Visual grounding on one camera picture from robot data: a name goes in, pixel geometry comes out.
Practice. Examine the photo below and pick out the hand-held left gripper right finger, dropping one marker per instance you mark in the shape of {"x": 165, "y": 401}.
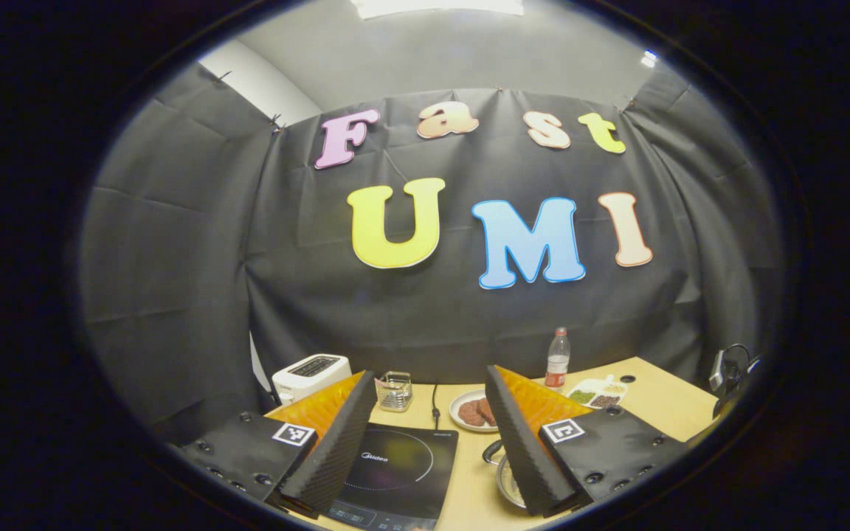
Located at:
{"x": 521, "y": 450}

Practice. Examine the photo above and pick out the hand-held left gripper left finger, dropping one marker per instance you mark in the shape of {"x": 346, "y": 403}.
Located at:
{"x": 336, "y": 457}

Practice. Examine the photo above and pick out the black induction cooktop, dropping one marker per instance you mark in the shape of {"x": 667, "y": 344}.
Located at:
{"x": 403, "y": 464}

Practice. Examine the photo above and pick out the brown meat patty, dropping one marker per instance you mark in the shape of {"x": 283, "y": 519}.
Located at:
{"x": 469, "y": 413}
{"x": 487, "y": 409}

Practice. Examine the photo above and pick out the white round plate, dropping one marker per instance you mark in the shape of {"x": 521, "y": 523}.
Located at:
{"x": 462, "y": 397}

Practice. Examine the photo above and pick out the white toaster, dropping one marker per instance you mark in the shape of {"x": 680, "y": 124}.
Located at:
{"x": 307, "y": 376}

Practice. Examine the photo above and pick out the white divided bean dish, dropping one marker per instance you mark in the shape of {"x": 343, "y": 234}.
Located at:
{"x": 595, "y": 391}

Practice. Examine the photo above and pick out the clear plastic water bottle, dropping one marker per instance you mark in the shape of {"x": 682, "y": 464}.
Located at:
{"x": 558, "y": 361}

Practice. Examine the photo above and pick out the small ceiling light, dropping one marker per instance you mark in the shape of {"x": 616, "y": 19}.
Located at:
{"x": 648, "y": 58}

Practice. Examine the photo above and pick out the large ceiling light panel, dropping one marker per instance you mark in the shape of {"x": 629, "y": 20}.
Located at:
{"x": 440, "y": 7}

